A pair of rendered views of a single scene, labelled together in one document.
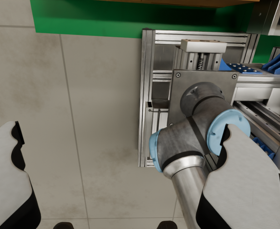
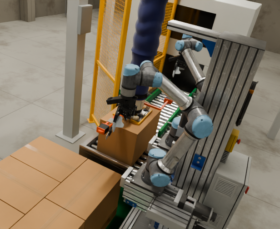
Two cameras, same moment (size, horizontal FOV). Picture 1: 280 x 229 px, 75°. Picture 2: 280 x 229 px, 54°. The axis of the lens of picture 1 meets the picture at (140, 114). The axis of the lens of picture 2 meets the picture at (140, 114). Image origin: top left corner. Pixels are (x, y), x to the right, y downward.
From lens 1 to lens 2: 1.46 m
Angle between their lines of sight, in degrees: 69
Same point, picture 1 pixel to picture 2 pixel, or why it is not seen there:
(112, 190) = not seen: outside the picture
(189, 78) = (137, 177)
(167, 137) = (152, 171)
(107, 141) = not seen: outside the picture
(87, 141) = not seen: outside the picture
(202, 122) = (150, 160)
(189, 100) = (146, 176)
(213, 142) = (157, 155)
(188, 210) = (171, 154)
